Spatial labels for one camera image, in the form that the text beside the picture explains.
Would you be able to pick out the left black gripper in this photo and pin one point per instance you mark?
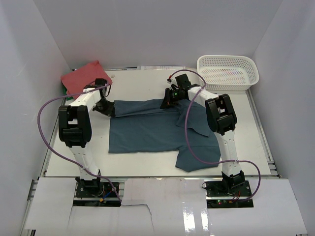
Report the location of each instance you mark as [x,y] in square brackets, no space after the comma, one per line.
[109,111]

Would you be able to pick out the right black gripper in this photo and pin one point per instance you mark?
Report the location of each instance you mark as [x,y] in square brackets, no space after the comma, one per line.
[168,101]

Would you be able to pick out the blue t shirt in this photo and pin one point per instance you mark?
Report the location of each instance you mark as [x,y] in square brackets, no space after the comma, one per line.
[142,126]

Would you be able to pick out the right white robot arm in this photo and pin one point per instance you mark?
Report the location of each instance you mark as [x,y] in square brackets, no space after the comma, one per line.
[221,119]

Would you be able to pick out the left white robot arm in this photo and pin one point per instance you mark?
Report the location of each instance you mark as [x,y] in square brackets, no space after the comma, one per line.
[75,131]

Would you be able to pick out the folded red t shirt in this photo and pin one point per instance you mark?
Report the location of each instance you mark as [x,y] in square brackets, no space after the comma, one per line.
[75,81]

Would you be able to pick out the folded green t shirt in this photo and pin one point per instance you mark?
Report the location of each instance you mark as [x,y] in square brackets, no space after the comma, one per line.
[65,93]

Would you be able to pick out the white plastic laundry basket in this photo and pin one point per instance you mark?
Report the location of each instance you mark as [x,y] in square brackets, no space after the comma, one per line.
[222,72]

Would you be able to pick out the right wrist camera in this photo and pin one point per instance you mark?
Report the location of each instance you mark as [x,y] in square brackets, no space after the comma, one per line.
[172,81]

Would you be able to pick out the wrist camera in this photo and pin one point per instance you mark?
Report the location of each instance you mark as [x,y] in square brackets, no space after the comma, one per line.
[102,84]
[172,81]

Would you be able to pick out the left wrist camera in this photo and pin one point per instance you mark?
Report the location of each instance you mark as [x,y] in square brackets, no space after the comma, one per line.
[102,84]

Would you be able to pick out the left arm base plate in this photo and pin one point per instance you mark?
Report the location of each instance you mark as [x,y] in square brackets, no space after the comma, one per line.
[104,196]

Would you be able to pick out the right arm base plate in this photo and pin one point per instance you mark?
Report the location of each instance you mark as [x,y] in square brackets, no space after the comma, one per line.
[219,197]

